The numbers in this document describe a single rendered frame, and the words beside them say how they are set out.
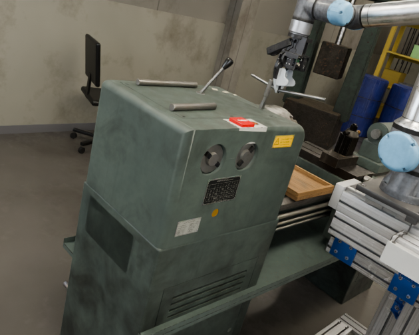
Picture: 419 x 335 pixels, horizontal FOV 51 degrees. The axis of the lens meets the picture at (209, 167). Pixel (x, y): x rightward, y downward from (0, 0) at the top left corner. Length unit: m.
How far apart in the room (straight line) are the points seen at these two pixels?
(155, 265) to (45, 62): 3.18
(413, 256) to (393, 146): 0.32
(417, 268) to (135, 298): 0.86
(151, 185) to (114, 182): 0.21
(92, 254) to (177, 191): 0.56
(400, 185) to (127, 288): 0.94
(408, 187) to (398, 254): 0.22
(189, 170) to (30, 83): 3.20
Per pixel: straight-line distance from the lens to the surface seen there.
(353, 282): 3.02
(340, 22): 1.51
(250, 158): 1.46
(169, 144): 1.26
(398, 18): 1.56
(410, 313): 1.82
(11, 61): 4.22
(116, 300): 1.63
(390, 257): 1.43
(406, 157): 1.34
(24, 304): 2.45
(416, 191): 1.51
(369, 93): 7.77
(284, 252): 2.24
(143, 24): 4.80
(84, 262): 1.79
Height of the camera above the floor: 1.60
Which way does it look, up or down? 21 degrees down
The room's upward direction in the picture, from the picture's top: 15 degrees clockwise
